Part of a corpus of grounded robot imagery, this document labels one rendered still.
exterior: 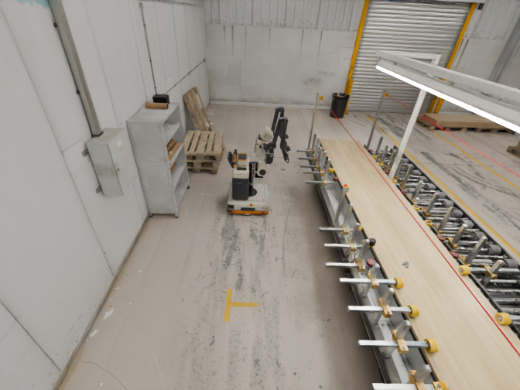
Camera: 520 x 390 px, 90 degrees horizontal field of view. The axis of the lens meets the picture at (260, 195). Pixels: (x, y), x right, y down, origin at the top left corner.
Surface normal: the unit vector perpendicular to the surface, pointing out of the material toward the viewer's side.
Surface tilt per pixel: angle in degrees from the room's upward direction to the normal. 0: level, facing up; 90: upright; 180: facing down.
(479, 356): 0
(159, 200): 90
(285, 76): 90
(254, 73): 90
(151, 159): 90
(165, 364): 0
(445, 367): 0
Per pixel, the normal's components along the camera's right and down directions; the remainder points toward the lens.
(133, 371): 0.05, -0.82
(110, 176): 0.01, 0.57
